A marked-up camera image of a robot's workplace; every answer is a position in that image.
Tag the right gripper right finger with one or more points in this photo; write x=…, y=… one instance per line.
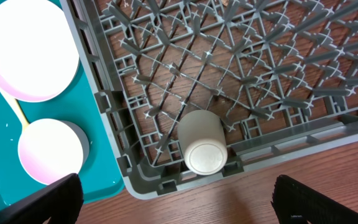
x=294, y=202

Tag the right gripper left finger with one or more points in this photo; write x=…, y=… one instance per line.
x=59, y=202

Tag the pink bowl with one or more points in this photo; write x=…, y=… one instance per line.
x=50, y=149

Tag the yellow plastic spoon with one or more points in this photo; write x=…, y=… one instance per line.
x=15, y=106

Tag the white cup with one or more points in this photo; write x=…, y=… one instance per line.
x=202, y=142

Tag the pink plate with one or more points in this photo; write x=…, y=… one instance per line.
x=38, y=56

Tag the grey dishwasher rack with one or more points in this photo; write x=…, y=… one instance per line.
x=281, y=75

